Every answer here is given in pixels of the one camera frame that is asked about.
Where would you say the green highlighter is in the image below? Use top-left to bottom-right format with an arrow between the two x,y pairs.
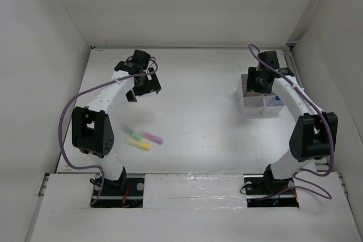
122,126 -> 142,141

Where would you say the white divided organizer right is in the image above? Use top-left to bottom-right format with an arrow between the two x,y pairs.
261,94 -> 285,114

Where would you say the aluminium rail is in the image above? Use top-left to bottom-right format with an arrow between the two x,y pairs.
282,43 -> 304,89

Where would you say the yellow highlighter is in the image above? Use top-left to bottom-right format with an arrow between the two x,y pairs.
125,138 -> 151,151

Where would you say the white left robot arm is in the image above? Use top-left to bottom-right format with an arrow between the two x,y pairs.
71,50 -> 161,195

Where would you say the white divided organizer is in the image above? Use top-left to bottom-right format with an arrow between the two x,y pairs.
261,94 -> 285,114
235,74 -> 264,116

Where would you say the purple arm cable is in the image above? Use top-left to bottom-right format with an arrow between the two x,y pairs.
248,44 -> 333,200
58,56 -> 158,206

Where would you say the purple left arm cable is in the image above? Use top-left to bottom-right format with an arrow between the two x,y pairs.
58,56 -> 158,206

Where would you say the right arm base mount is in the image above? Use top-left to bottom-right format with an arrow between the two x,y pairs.
240,175 -> 299,208

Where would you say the white divided organizer left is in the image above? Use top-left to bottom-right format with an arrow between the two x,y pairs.
235,74 -> 264,116

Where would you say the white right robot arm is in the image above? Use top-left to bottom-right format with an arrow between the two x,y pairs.
246,44 -> 338,198

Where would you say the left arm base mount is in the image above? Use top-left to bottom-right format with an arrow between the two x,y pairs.
90,175 -> 145,209

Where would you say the pink highlighter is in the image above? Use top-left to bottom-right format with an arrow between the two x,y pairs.
141,131 -> 163,145

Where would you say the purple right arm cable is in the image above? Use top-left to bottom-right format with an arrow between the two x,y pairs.
248,44 -> 333,200

